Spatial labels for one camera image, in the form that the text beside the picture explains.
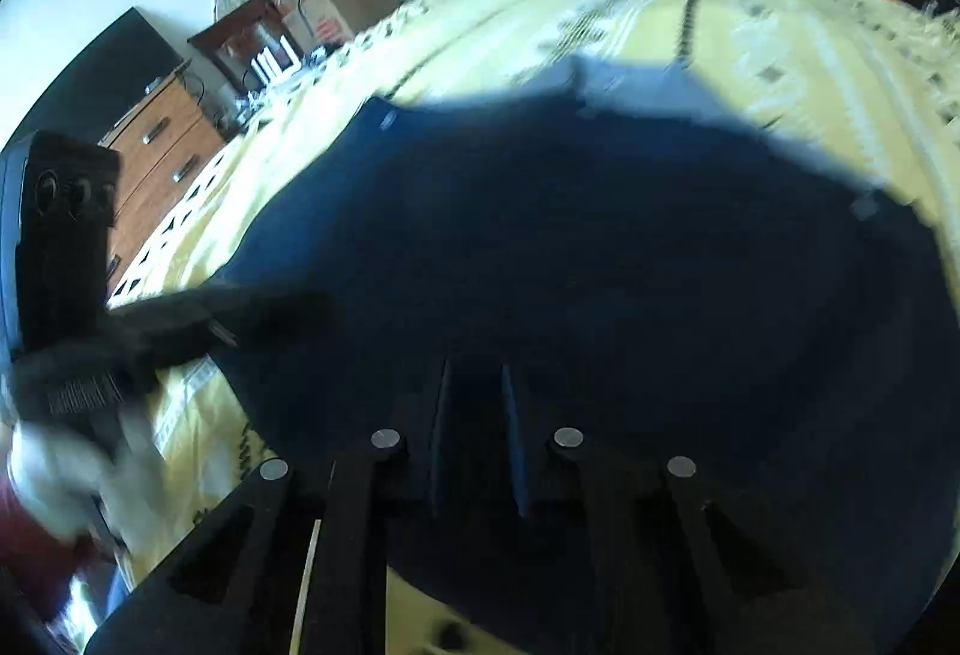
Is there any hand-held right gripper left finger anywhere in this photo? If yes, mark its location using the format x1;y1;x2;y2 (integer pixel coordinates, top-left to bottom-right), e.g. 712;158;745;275
86;359;452;655

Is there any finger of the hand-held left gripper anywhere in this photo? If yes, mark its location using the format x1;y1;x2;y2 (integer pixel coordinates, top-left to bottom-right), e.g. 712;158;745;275
105;284;332;372

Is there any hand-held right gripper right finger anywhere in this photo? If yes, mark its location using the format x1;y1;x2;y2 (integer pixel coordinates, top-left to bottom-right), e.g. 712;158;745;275
501;365;880;655

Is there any navy blue garment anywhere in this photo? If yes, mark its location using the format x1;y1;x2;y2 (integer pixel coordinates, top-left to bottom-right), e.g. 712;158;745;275
216;51;960;655

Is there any person's left hand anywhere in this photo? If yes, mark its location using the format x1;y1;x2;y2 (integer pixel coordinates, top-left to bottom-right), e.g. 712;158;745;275
4;392;162;540

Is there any wooden drawer cabinet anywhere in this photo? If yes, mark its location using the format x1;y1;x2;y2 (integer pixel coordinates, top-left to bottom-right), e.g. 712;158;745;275
97;74;227;300

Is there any black flat screen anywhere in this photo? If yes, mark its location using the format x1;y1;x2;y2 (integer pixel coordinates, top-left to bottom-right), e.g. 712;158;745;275
0;6;186;155

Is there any dark wooden stool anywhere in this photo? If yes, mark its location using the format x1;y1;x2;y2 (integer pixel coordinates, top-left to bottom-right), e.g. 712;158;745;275
187;0;306;95

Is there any yellow patterned blanket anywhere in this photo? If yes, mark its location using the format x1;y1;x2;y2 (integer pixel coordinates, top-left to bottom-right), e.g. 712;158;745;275
67;0;960;655

